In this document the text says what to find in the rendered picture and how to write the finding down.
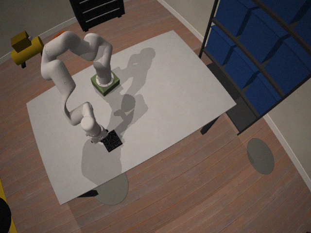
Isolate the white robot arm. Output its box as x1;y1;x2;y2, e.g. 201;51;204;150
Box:
41;31;114;137

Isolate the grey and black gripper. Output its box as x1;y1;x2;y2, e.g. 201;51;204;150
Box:
89;124;109;144

